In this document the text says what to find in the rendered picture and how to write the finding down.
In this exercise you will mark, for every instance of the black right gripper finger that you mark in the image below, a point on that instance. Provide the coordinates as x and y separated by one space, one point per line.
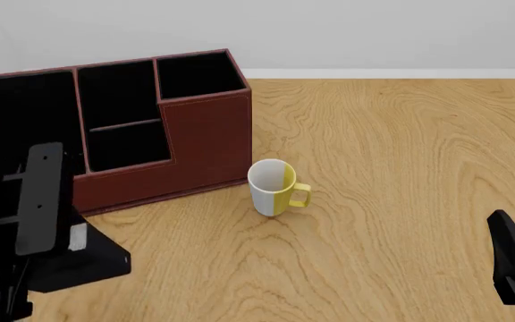
510 241

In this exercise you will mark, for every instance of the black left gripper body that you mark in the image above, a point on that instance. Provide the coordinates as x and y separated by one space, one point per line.
66 201

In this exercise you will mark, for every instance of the red-brown desk caddy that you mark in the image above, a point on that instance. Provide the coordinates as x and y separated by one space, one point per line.
208 141

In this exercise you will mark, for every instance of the white and yellow mug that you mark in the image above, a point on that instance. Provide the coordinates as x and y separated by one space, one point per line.
264 196

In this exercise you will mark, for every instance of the dark grey flat plate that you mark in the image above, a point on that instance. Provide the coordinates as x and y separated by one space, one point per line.
40 201

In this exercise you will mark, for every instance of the black book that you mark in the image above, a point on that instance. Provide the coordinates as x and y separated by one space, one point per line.
98 261

